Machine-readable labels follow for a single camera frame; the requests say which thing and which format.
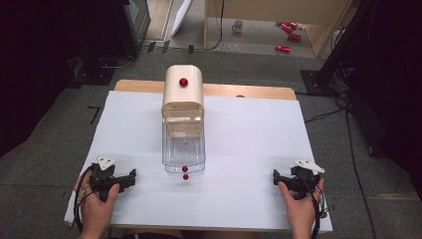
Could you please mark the light wooden shelf frame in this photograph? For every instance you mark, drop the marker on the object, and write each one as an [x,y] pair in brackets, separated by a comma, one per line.
[265,8]

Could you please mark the cream cabinet with clear drawers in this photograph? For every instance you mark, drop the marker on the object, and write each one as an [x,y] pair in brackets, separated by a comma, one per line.
[183,109]

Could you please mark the black stand with base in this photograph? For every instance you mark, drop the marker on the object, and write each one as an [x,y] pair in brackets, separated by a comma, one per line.
[335,59]

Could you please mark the wooden table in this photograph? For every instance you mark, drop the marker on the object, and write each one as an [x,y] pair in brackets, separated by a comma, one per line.
[232,90]

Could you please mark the person's right hand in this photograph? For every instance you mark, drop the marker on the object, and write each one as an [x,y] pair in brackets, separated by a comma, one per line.
[300,212]

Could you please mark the red can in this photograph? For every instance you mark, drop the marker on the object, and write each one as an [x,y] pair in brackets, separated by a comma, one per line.
[294,37]
[286,27]
[294,25]
[283,48]

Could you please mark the black cabinet with screen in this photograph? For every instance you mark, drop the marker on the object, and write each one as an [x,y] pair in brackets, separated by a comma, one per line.
[132,23]

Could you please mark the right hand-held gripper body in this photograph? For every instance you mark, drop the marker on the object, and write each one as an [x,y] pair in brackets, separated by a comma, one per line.
[303,181]

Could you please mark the white table board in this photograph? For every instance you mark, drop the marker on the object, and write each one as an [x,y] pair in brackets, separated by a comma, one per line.
[252,149]

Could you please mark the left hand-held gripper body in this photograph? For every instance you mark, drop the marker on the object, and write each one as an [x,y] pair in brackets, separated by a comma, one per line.
[99,181]

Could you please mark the white leaning panel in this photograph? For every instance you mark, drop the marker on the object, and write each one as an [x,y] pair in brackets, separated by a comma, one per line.
[180,15]

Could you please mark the grey mug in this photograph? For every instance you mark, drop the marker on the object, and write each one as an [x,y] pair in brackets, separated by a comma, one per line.
[237,26]

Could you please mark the person's left hand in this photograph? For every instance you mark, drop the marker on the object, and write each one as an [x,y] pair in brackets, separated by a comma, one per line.
[96,212]

